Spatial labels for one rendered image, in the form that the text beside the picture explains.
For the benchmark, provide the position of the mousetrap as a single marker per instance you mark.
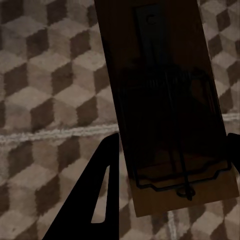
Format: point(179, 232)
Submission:
point(170, 120)

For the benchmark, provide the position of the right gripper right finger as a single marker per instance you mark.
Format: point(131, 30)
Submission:
point(234, 149)

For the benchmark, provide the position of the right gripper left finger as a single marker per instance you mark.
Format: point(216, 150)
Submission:
point(73, 221)

